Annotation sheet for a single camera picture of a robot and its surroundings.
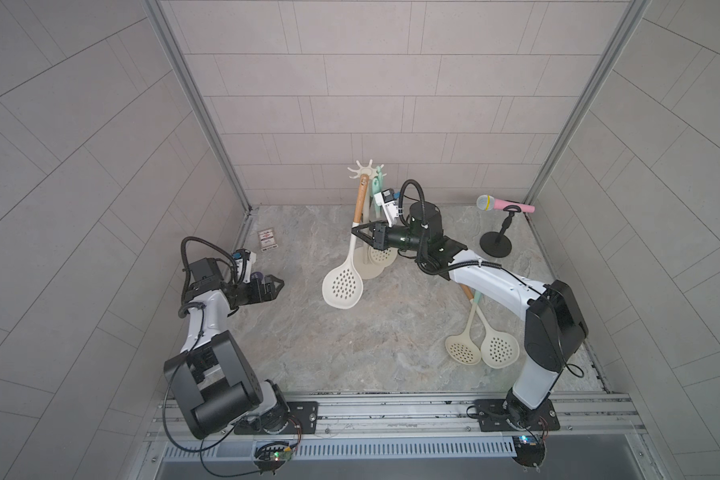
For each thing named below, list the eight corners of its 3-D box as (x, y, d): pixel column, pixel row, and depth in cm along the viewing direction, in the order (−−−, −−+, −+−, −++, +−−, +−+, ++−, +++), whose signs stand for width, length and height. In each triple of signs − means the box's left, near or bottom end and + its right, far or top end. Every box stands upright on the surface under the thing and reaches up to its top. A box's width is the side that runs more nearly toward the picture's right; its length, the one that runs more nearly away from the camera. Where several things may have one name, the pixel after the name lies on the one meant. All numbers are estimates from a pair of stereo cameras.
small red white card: (262, 252, 105) (260, 248, 103) (259, 235, 110) (257, 231, 108) (278, 248, 106) (276, 244, 104) (275, 231, 111) (273, 227, 109)
